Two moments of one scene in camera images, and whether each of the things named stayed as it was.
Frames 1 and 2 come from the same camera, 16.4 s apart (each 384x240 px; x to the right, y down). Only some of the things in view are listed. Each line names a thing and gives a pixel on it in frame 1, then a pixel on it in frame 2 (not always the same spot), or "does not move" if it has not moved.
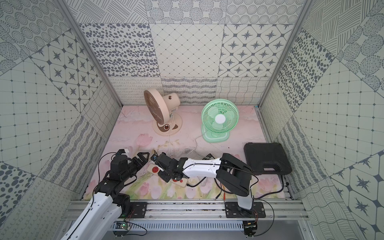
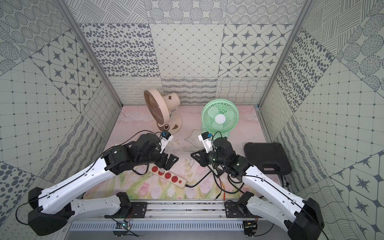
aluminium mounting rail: [164, 209] does not move
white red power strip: [155, 169] does not move
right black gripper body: [165, 175] to [211, 158]
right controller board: [250, 227] does not move
